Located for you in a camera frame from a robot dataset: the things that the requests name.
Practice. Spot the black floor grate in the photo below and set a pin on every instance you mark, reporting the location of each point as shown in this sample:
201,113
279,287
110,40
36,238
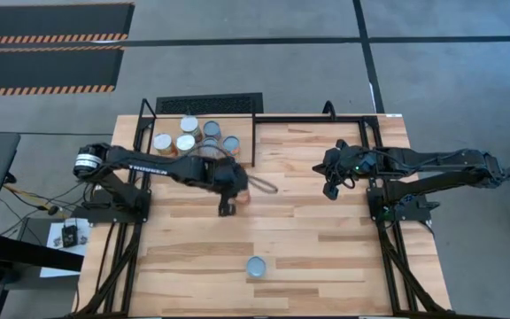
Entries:
210,104

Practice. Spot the short pink corn can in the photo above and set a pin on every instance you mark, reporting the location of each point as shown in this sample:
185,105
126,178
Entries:
244,198

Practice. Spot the short blue patterned can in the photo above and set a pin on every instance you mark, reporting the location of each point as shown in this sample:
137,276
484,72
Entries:
212,129

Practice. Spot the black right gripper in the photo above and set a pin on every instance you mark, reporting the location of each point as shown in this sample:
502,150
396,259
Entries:
348,160

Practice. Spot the thin black shelf frame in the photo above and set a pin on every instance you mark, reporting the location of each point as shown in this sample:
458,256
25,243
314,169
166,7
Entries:
253,142

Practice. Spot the white paper sheet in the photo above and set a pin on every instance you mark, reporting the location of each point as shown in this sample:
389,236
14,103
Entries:
56,230

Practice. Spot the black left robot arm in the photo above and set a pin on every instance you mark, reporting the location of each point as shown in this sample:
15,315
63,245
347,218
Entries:
157,166

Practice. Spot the black hazard striped floor mat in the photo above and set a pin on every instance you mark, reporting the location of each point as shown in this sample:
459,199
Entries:
42,66
51,20

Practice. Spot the tall orange corn can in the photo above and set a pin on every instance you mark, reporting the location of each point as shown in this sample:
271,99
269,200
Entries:
163,142

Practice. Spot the tall peaches can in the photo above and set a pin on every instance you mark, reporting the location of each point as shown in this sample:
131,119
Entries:
185,142

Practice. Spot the white green dotted can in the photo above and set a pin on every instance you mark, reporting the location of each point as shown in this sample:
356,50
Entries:
256,266

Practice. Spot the black desk beam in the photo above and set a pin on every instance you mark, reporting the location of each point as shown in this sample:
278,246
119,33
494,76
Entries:
25,252

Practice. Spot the tall peas can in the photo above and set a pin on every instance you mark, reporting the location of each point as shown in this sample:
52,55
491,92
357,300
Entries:
189,124

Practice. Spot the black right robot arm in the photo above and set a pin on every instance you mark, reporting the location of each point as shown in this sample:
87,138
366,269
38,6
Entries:
436,161

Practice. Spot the short carrot print can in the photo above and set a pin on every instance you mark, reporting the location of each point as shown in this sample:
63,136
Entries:
210,144

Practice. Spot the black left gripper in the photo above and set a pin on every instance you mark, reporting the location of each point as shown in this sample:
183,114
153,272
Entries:
228,177

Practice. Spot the short orange slices can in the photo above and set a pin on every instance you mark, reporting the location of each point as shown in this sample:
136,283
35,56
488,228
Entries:
231,144

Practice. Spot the black aluminium table frame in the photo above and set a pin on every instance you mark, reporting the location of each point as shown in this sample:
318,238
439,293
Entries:
308,119

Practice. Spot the small black device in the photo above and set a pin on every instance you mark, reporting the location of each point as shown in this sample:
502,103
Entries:
69,235

